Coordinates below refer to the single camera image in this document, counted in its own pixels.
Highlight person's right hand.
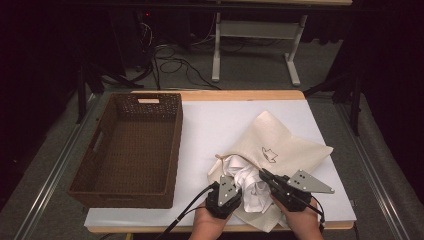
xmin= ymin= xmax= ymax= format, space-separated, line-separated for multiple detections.
xmin=271 ymin=197 xmax=324 ymax=240

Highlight white table mat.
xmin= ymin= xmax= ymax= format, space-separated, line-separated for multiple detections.
xmin=83 ymin=99 xmax=357 ymax=229

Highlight black metal stand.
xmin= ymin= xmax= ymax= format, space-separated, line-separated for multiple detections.
xmin=302 ymin=70 xmax=365 ymax=137
xmin=75 ymin=62 xmax=145 ymax=125

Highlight cream drawstring bag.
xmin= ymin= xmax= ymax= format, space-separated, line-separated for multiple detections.
xmin=207 ymin=110 xmax=334 ymax=233

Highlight black computer tower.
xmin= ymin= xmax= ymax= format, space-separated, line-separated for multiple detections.
xmin=108 ymin=9 xmax=158 ymax=72

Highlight white cloth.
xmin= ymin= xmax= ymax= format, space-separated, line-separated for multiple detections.
xmin=221 ymin=154 xmax=278 ymax=214

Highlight black floor cables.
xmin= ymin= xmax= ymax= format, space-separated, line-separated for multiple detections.
xmin=139 ymin=21 xmax=222 ymax=91

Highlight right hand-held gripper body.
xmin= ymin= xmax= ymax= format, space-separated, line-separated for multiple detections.
xmin=270 ymin=169 xmax=336 ymax=213

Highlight metal floor rail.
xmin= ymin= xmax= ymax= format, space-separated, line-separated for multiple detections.
xmin=335 ymin=103 xmax=412 ymax=240
xmin=13 ymin=95 xmax=98 ymax=240

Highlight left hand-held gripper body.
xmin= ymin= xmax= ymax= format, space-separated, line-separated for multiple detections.
xmin=204 ymin=174 xmax=243 ymax=220

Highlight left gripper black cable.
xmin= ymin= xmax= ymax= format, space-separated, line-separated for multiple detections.
xmin=155 ymin=184 xmax=217 ymax=240

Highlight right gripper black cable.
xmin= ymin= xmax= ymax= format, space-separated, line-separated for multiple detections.
xmin=299 ymin=194 xmax=327 ymax=233

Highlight person's left hand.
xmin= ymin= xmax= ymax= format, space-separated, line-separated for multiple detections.
xmin=189 ymin=208 xmax=231 ymax=240

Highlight brown woven basket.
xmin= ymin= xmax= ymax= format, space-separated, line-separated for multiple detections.
xmin=67 ymin=92 xmax=184 ymax=209

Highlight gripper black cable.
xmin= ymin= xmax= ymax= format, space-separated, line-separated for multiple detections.
xmin=299 ymin=194 xmax=327 ymax=233
xmin=155 ymin=184 xmax=217 ymax=240

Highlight white metal desk frame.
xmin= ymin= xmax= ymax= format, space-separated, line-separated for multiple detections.
xmin=206 ymin=0 xmax=353 ymax=88

